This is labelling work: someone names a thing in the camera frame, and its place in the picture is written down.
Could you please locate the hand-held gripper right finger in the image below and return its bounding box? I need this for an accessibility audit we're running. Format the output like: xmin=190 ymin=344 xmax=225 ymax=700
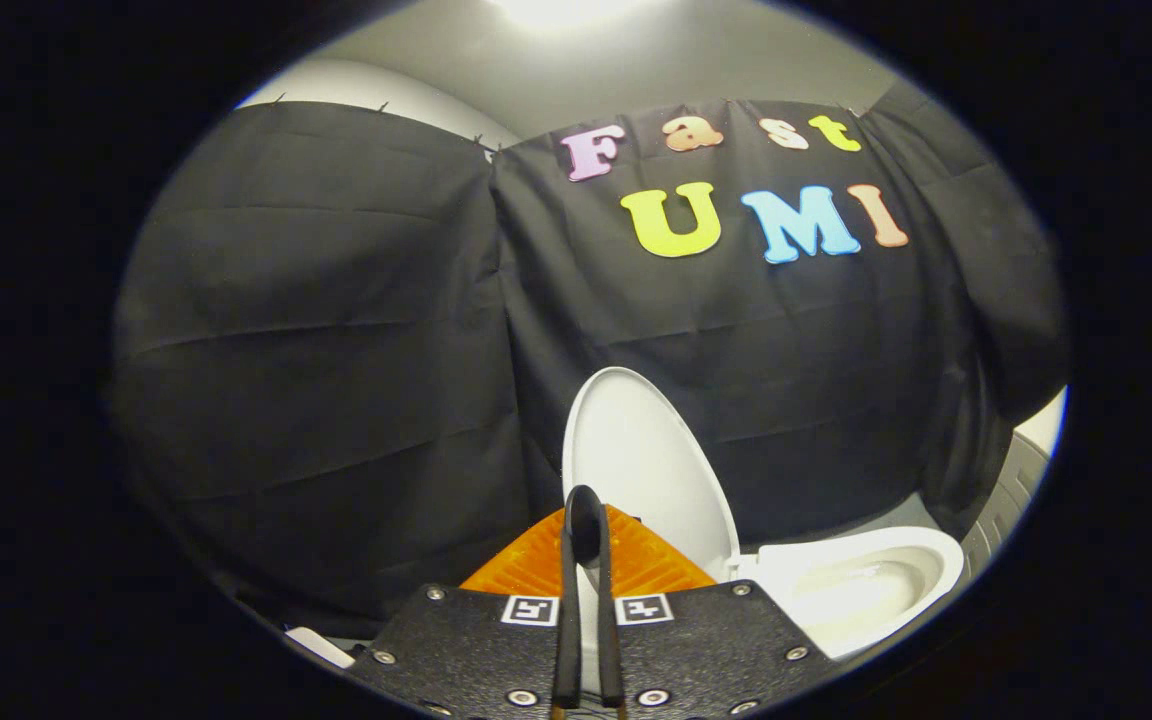
xmin=586 ymin=487 xmax=838 ymax=720

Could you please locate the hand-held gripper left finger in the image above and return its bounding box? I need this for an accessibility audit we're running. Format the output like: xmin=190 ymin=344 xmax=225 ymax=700
xmin=346 ymin=485 xmax=588 ymax=720

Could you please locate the white toilet seat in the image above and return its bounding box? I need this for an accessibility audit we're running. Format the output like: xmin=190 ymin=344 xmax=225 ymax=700
xmin=733 ymin=526 xmax=967 ymax=661

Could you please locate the small white object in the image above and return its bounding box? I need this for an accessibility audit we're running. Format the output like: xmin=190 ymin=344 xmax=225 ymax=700
xmin=284 ymin=626 xmax=356 ymax=670

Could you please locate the black backdrop cloth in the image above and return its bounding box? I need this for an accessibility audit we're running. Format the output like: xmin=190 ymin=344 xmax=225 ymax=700
xmin=109 ymin=78 xmax=1074 ymax=643

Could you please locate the large ceiling light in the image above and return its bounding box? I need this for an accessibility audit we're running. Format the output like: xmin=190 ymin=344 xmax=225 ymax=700
xmin=491 ymin=0 xmax=642 ymax=29

